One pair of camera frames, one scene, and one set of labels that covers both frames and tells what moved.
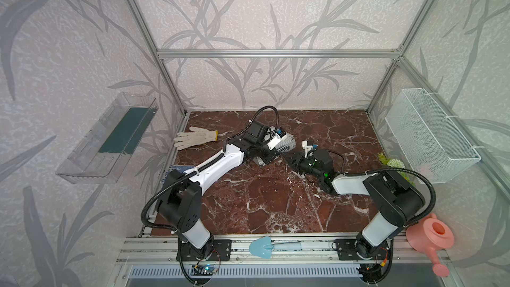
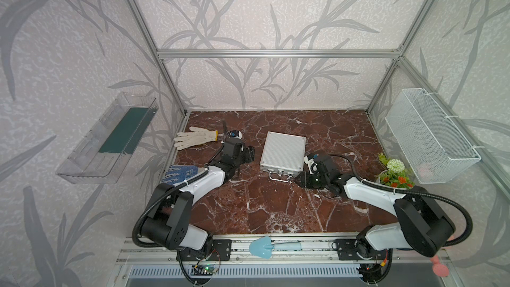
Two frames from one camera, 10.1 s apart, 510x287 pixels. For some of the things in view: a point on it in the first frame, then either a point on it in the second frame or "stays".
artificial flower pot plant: [395, 163] stays
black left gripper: [272, 155] -> [249, 154]
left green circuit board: [202, 270] stays
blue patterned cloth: [180, 167] stays
